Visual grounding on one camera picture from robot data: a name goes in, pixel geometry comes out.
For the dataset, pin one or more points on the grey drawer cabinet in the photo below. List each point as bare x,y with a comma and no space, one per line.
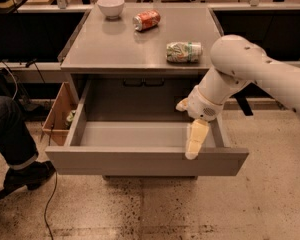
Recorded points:
106,49

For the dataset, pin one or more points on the grey top drawer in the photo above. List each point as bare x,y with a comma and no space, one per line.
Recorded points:
130,127

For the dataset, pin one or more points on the white ceramic bowl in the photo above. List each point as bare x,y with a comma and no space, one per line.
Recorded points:
111,8

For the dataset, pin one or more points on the person leg dark jeans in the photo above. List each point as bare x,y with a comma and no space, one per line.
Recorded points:
16,144

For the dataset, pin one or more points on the green bottle in box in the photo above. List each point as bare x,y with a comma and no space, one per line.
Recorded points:
69,119

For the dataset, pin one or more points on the green white soda can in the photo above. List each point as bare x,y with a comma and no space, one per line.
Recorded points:
184,52

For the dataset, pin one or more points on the black shoe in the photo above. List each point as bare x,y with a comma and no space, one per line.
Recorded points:
33,176

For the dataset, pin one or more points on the brown cardboard box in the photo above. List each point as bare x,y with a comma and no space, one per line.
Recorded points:
57,124

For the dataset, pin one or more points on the orange soda can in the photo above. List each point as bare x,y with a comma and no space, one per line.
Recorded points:
146,20

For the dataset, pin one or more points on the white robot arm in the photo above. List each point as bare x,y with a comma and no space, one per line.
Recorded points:
236,63

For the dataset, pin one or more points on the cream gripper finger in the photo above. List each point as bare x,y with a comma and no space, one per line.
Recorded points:
196,135
182,105

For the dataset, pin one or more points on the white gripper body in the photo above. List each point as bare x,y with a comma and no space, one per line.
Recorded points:
202,105

